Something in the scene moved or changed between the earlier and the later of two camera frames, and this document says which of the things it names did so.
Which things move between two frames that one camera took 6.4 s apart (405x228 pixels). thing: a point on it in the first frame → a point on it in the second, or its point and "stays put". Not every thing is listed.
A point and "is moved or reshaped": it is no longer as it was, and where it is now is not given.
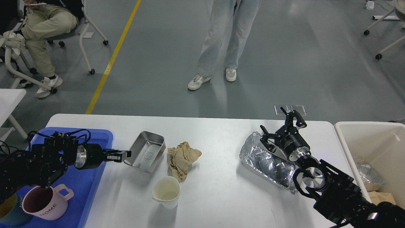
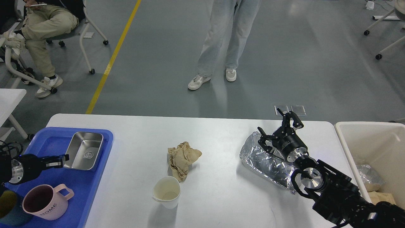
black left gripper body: x=96 y=155 → x=33 y=165
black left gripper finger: x=118 y=156 → x=56 y=161
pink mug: x=50 y=204 stays put
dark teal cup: x=11 y=213 stays put
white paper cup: x=166 y=190 stays put
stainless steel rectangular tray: x=146 y=150 is moved or reshaped
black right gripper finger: x=266 y=136 stays put
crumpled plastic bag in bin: x=372 y=180 stays put
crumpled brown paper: x=180 y=158 stays put
